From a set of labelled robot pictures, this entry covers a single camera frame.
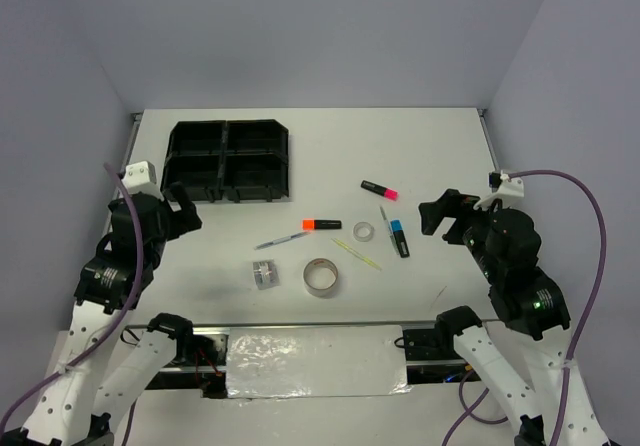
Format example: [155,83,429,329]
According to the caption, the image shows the large clear tape roll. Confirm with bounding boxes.
[302,258,340,298]

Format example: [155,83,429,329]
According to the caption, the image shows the blue highlighter marker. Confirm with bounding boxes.
[390,220,410,258]

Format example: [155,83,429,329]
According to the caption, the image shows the metal mounting rail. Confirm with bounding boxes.
[124,318,501,332]

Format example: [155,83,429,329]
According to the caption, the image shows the silver foil covered panel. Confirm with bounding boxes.
[226,325,410,399]

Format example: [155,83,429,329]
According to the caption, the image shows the orange highlighter marker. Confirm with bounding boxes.
[302,219,342,231]

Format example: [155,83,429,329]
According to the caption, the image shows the yellow thin pen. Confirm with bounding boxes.
[331,238,382,271]

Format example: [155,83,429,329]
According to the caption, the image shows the black four-compartment organizer tray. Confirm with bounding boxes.
[161,119,290,203]

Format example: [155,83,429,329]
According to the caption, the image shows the pink highlighter marker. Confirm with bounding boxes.
[360,180,399,201]

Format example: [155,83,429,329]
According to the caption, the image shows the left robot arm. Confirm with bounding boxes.
[1,183,202,445]

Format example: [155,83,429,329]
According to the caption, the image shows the blue ballpoint pen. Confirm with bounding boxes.
[254,231,311,250]

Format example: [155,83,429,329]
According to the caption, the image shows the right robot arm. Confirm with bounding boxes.
[418,189,612,445]

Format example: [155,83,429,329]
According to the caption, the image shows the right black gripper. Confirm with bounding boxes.
[417,185,506,277]

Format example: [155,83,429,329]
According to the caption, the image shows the small clear tape roll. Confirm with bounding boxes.
[352,221,375,242]

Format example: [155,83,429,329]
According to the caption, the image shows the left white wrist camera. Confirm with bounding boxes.
[122,161,164,201]

